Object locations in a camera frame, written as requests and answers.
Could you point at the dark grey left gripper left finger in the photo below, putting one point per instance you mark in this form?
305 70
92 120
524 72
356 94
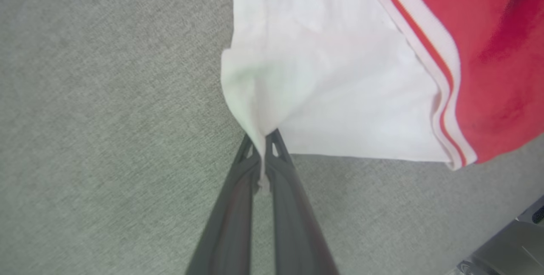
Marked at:
229 232

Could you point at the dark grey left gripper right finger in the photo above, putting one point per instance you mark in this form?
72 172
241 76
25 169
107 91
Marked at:
297 232

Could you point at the red and white jersey garment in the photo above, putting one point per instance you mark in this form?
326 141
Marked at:
340 75

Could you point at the grey robot body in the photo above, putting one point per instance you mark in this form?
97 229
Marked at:
514 249

